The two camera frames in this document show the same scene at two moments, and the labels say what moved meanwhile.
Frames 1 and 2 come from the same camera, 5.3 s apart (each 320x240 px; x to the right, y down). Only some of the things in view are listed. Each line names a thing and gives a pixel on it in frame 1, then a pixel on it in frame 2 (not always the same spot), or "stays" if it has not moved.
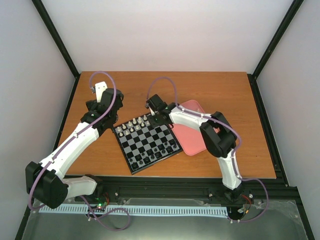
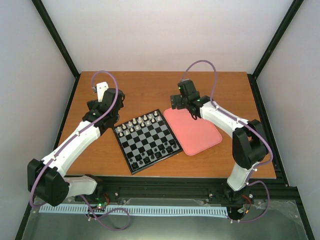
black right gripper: [152, 123] → [178, 105]
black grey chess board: [142, 144] stays
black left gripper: [121, 104] stays
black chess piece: [146, 160] stays
